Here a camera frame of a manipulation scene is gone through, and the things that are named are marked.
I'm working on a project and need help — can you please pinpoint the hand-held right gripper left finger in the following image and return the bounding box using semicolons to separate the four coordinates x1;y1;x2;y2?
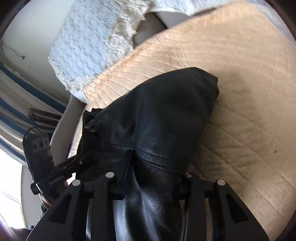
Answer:
26;171;125;241

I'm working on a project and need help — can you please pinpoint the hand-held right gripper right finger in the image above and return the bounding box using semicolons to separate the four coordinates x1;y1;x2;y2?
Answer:
179;171;270;241

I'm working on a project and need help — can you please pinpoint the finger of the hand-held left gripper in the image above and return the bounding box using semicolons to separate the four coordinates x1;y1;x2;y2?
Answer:
66;150;96;173

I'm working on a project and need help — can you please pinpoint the black leather jacket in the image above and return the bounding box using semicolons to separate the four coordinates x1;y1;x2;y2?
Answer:
76;67;220;241

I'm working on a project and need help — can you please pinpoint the person's left forearm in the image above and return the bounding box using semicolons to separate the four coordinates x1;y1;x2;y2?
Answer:
38;193;59;218

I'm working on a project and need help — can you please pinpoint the beige sofa armrest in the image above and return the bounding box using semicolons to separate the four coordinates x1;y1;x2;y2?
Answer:
50;95;85;167

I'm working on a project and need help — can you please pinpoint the dark wooden chair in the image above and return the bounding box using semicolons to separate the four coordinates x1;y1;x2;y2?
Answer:
28;108;62;128

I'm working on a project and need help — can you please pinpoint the blue striped curtain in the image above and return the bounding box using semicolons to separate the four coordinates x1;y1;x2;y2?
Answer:
0;62;67;163

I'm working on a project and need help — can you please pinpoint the beige quilted mat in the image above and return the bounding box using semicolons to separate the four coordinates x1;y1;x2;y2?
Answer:
69;2;296;234

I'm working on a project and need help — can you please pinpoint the blue-grey quilted lace-trimmed cover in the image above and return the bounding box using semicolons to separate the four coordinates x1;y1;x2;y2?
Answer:
48;0;158;103

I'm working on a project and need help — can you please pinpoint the grey sofa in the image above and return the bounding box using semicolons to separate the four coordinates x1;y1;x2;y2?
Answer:
133;10;192;50

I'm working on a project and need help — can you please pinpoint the thin wall cable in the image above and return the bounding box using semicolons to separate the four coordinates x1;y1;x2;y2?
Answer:
2;44;26;61

